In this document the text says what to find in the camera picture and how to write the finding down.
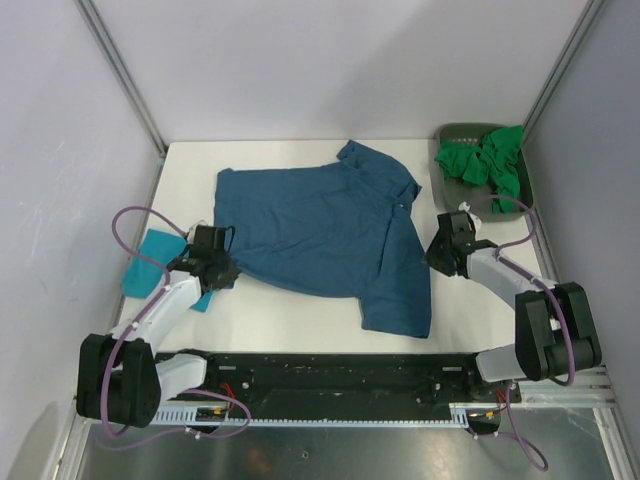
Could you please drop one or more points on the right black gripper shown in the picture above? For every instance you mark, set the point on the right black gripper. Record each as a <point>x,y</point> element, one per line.
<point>432,258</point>

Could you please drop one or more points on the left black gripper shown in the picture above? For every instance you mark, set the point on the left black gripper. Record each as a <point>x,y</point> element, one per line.
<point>231,274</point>

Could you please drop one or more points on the dark blue t shirt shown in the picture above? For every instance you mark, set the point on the dark blue t shirt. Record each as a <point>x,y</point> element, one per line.
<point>341,230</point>

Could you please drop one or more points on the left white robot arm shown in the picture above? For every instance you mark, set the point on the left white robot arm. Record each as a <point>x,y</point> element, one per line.
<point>119,379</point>

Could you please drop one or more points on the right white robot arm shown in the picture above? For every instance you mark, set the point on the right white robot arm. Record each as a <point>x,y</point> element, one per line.
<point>555,336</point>

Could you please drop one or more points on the grey plastic bin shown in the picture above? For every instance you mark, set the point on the grey plastic bin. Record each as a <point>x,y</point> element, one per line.
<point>454,195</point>

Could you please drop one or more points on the teal folded t shirt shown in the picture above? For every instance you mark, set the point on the teal folded t shirt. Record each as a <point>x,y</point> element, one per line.
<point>141,278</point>

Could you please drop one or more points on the green crumpled t shirt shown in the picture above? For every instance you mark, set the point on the green crumpled t shirt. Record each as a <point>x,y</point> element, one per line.
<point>483,156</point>

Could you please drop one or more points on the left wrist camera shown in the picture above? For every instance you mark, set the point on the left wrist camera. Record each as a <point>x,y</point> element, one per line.
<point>192,230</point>

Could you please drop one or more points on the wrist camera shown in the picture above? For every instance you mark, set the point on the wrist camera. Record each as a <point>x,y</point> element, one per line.
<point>192,230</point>
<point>474,219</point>

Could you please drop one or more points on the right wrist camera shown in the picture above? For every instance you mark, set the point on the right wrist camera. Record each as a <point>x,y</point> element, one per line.
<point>474,219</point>

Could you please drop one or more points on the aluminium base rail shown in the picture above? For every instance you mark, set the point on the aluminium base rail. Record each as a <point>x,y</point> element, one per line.
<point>591,388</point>

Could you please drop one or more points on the left aluminium frame post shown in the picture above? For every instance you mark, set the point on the left aluminium frame post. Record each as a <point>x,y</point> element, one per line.
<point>107,45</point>

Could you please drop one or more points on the aluminium frame post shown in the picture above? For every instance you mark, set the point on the aluminium frame post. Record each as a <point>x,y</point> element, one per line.
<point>579,33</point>
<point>107,45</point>

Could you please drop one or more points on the right aluminium frame post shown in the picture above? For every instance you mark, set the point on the right aluminium frame post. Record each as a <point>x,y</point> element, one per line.
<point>579,33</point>

